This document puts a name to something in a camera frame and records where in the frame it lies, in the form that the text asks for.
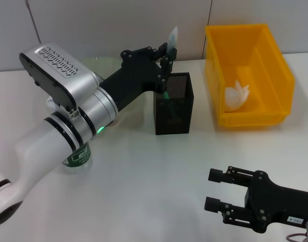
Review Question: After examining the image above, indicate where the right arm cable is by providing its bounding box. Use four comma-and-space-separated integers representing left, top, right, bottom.
286, 232, 308, 242

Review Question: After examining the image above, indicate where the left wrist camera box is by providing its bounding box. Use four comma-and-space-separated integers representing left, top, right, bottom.
19, 42, 102, 112

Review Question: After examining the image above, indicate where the grey glitter pen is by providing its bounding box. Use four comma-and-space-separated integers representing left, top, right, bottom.
167, 26, 180, 50

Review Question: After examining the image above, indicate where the pale green glass fruit plate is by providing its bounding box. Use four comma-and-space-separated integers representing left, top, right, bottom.
81, 57, 147, 127

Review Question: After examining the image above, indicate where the yellow plastic bin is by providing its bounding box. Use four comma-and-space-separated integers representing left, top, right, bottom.
204, 23, 296, 131

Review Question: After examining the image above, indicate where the clear green-label water bottle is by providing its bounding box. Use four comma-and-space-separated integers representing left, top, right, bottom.
46, 97, 93, 175

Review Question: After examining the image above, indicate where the black mesh pen holder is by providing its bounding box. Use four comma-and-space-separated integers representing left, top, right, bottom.
153, 72, 195, 136

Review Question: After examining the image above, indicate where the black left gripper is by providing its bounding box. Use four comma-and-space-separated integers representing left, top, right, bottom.
99, 42, 178, 113

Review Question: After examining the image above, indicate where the white paper ball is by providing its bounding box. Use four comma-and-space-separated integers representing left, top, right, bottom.
224, 80, 251, 113

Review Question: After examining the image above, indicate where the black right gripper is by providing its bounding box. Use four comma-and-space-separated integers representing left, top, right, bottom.
204, 165, 308, 233

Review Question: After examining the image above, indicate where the mint green pen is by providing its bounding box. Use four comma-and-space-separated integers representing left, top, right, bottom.
163, 91, 180, 122

